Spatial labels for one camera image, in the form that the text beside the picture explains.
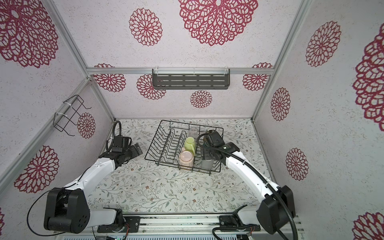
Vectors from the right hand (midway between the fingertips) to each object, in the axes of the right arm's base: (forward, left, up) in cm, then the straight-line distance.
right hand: (209, 150), depth 82 cm
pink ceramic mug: (-5, +13, -2) cm, 14 cm away
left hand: (0, +45, -6) cm, 45 cm away
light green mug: (+7, +11, -5) cm, 14 cm away
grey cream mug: (-5, +1, -8) cm, 10 cm away
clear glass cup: (+20, +10, -9) cm, 25 cm away
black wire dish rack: (+13, +22, -15) cm, 30 cm away
